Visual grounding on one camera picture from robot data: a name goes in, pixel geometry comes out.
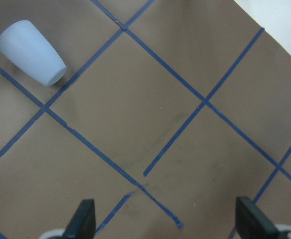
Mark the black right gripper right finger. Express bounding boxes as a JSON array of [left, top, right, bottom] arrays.
[[235, 196, 291, 239]]

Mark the light blue cup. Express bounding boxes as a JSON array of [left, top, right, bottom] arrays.
[[0, 20, 67, 86]]

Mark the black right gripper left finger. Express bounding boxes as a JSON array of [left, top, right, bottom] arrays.
[[39, 198, 97, 239]]

